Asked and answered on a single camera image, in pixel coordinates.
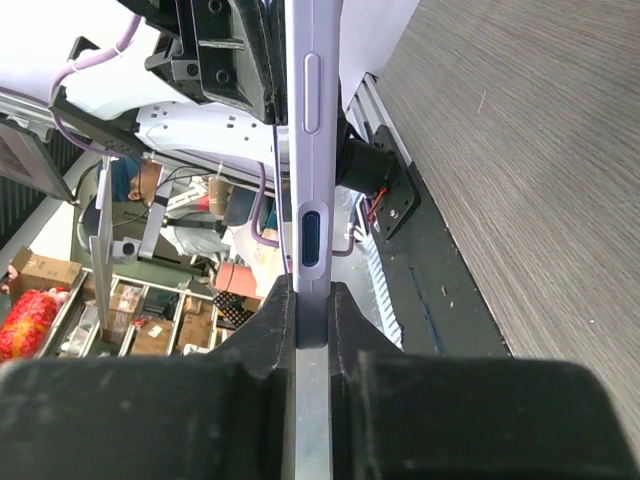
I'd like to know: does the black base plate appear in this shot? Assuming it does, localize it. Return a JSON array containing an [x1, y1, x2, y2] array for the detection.
[[365, 126, 511, 357]]

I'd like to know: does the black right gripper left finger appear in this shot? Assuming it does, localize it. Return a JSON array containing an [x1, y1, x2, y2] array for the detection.
[[1, 277, 296, 479]]

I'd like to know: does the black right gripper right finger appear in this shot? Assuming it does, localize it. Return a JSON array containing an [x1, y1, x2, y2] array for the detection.
[[328, 282, 639, 479]]

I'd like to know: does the lilac phone case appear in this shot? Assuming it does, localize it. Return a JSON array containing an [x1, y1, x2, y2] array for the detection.
[[285, 0, 342, 349]]

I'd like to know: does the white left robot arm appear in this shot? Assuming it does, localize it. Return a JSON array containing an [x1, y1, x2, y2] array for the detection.
[[1, 1, 289, 194]]

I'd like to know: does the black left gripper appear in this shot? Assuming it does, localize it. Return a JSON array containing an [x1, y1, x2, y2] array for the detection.
[[120, 0, 288, 125]]

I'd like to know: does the red mesh bag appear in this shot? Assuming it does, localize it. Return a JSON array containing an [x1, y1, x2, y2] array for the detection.
[[0, 290, 58, 362]]

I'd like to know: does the person in background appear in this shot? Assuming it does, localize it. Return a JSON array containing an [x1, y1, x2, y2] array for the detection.
[[110, 157, 230, 261]]

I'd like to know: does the blue-edged black phone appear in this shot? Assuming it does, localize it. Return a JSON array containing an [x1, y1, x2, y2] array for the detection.
[[272, 126, 291, 274]]

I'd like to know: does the white slotted cable duct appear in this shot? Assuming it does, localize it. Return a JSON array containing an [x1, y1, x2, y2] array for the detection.
[[363, 235, 404, 350]]

